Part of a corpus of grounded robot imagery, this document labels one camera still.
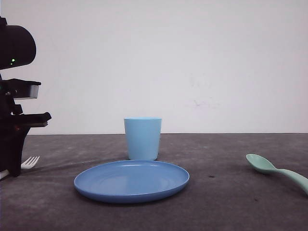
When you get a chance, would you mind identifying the mint green plastic spoon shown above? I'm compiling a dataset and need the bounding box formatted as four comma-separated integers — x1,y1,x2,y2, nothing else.
246,154,308,194

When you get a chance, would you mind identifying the blue plastic plate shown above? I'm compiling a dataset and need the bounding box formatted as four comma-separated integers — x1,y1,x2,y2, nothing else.
74,160,190,204

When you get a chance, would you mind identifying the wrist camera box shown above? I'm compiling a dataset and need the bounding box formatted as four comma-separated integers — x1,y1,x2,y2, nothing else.
13,79,41,100

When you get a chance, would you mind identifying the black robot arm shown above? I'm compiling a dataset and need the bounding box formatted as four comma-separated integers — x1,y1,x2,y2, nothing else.
0,17,51,178

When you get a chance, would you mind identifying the light blue plastic cup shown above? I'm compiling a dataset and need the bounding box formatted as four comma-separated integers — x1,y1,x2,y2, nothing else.
124,117,162,160

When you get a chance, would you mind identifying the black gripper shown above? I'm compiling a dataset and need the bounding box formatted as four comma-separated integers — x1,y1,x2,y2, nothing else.
0,78,51,177

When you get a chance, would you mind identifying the white plastic fork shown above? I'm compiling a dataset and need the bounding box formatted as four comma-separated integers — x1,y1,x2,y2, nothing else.
0,156,40,180

